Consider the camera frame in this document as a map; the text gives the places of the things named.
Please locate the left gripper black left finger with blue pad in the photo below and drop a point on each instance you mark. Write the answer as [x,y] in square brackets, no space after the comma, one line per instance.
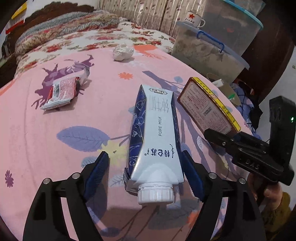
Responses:
[45,220]

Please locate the blue white milk carton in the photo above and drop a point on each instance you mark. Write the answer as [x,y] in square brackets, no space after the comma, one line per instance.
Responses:
[153,166]

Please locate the round brown trash bin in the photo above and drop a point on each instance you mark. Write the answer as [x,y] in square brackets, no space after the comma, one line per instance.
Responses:
[225,88]

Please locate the person right hand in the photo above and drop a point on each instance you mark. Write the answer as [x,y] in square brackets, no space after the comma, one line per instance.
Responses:
[272,193]

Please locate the blue purple cloth pile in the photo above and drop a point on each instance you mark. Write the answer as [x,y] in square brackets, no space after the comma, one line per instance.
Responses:
[250,112]

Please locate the yellow red cardboard box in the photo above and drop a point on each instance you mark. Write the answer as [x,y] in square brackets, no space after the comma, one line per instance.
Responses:
[206,109]

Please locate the pink patterned bed sheet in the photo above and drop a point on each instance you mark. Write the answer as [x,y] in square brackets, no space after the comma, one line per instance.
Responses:
[37,144]

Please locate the lower clear storage bin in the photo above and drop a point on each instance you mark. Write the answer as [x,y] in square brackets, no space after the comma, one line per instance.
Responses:
[206,54]

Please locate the clear storage bin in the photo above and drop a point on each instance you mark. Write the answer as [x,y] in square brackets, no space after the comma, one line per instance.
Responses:
[206,54]
[231,24]

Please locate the red white snack wrapper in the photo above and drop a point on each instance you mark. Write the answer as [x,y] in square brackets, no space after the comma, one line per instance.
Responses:
[64,89]

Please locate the upper clear storage bin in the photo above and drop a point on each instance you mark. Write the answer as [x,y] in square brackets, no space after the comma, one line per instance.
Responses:
[231,24]

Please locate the dark wooden headboard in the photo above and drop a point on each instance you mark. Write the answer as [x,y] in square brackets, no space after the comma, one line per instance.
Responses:
[47,12]

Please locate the white enamel mug red star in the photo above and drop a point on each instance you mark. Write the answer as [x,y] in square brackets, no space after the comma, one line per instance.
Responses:
[194,19]

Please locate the beige leaf pattern curtain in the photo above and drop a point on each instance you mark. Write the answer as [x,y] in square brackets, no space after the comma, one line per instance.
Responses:
[161,15]

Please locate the crumpled white tissue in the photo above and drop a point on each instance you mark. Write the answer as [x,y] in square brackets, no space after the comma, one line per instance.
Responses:
[122,52]

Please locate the floral white red blanket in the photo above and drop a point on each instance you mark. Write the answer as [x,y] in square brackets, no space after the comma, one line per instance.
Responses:
[126,33]

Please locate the folded floral quilt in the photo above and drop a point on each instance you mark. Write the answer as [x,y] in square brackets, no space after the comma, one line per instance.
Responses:
[76,21]

